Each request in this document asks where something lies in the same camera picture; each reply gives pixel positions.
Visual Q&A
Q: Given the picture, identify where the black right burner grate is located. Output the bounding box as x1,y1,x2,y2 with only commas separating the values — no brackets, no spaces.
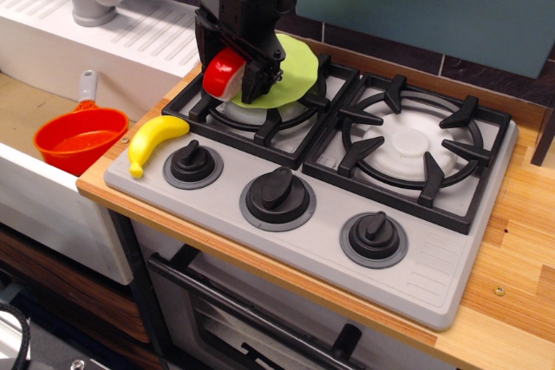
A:
303,73,519,235

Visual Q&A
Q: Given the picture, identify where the black middle stove knob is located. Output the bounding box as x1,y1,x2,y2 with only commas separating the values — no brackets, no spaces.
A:
239,166,317,232

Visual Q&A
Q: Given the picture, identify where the black stove knob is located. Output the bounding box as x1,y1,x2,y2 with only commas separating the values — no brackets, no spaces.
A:
239,166,317,232
339,211,408,269
163,140,224,190

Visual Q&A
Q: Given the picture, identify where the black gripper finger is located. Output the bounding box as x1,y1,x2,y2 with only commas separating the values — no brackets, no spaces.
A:
195,23,225,72
241,61,283,104

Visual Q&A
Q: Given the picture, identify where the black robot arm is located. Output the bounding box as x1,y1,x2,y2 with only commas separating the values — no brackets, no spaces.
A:
195,0,297,104

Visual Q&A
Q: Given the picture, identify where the orange plastic pot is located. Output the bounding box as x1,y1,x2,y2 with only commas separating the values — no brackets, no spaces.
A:
34,70,129,176

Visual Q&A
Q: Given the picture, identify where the yellow toy banana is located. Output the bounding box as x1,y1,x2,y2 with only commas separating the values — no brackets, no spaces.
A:
127,115,190,178

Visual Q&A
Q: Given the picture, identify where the grey toy stove top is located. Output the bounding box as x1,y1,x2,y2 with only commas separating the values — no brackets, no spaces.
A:
103,70,520,331

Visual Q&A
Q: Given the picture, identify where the white right burner cap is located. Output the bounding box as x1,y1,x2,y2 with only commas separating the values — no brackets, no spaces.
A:
351,110,457,181

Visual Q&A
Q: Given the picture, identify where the toy oven door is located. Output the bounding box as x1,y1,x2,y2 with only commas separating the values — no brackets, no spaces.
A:
147,245,362,369

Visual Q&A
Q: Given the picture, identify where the black oven door handle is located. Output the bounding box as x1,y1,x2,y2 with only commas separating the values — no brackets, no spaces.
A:
147,252,358,370

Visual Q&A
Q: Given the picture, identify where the white toy sink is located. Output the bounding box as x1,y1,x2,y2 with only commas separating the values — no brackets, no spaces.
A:
1,0,199,285

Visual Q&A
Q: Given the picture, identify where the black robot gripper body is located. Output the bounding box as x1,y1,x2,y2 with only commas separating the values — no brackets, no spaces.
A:
196,0,285,66

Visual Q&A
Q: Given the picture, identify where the black left stove knob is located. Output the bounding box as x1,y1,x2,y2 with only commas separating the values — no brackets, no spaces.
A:
163,140,224,190

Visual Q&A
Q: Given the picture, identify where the black right stove knob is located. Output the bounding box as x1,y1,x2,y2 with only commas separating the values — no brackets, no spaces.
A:
339,211,408,269

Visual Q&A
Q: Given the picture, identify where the light green plastic plate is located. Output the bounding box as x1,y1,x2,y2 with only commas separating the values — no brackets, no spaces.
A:
231,33,319,109

